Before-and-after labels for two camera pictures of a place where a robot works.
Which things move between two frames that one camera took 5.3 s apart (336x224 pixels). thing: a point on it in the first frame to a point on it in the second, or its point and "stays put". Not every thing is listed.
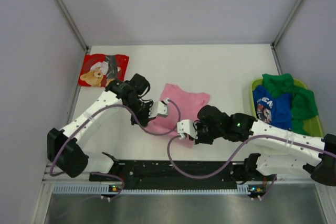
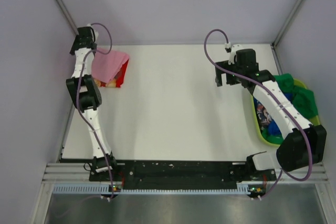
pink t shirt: (189, 103) to (105, 65)
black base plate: (163, 175) stays put
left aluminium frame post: (64, 9) stays put
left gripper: (145, 119) to (76, 41)
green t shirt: (304, 104) stays put
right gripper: (200, 139) to (219, 77)
